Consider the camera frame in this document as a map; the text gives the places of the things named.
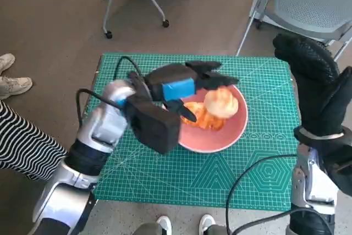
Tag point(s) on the green cutting mat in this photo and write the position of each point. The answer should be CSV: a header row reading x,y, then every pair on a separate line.
x,y
165,180

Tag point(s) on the round toy bread bun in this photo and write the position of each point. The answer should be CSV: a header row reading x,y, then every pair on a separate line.
x,y
221,104

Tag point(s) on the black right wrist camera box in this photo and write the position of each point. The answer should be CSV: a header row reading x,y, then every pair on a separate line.
x,y
343,169

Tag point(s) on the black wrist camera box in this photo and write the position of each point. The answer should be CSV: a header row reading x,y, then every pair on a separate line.
x,y
156,130
343,169

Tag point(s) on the pink bowl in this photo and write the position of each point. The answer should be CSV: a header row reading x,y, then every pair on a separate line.
x,y
214,141

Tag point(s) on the person's striped leg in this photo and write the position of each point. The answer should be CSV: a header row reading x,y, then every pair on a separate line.
x,y
22,141

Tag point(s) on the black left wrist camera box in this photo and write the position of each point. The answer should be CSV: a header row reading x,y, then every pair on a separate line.
x,y
156,130

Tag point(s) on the person's white shoe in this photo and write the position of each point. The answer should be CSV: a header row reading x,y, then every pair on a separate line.
x,y
15,86
206,222
6,64
164,224

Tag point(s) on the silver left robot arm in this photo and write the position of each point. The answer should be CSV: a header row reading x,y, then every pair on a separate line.
x,y
104,125

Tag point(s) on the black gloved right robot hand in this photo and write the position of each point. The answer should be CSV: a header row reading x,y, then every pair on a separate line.
x,y
319,94

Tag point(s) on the person's grey leg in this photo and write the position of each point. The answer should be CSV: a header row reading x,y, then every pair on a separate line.
x,y
215,230
147,230

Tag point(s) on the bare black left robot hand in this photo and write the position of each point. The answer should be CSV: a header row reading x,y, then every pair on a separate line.
x,y
170,78

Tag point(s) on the long striped toy bread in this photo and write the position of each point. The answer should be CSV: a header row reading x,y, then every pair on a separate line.
x,y
203,120

